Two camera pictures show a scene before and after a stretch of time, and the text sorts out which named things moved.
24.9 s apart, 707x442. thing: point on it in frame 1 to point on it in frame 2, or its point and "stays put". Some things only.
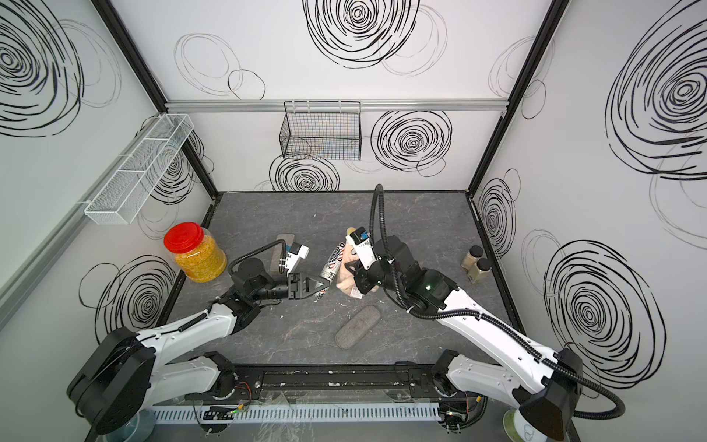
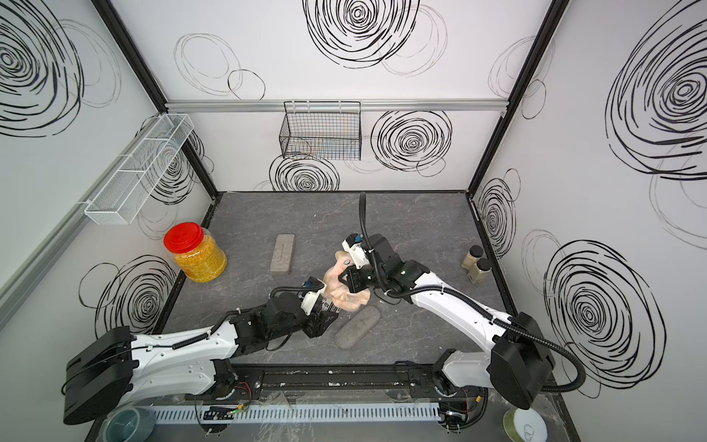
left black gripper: x=295 y=290 to x=318 y=323
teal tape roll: x=138 y=430 stays put
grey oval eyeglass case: x=358 y=328 stays put
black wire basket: x=321 y=130 stays put
